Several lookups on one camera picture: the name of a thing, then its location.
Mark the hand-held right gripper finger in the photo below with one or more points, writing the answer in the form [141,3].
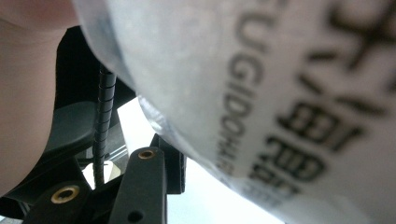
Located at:
[174,174]

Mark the white printed plastic bag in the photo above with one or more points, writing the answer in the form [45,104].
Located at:
[218,77]

